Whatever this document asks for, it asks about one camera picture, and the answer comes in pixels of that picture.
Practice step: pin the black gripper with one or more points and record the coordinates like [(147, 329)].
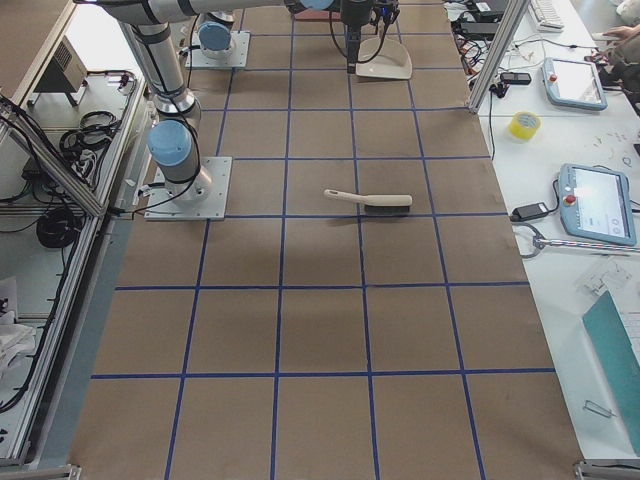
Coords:
[(354, 14)]

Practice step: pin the white plastic dustpan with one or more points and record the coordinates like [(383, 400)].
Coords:
[(392, 62)]

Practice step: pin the white hand brush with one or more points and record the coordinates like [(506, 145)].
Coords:
[(375, 204)]

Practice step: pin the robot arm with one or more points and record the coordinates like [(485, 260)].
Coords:
[(213, 31), (146, 25)]

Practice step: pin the pink bin with black bag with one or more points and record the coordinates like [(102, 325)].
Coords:
[(314, 10)]

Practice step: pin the yellow tape roll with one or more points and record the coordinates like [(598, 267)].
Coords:
[(524, 125)]

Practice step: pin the far teach pendant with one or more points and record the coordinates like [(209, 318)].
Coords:
[(573, 84)]

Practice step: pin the teach pendant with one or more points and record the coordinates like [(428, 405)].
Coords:
[(594, 203), (573, 84)]

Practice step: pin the black power adapter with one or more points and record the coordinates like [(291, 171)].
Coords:
[(529, 212)]

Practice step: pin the near teach pendant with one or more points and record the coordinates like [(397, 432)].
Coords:
[(594, 203)]

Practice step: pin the teal folder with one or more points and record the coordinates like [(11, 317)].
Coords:
[(618, 360)]

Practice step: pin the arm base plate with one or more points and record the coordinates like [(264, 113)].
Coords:
[(233, 57), (206, 198)]

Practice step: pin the aluminium frame post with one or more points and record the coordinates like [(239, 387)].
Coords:
[(511, 20)]

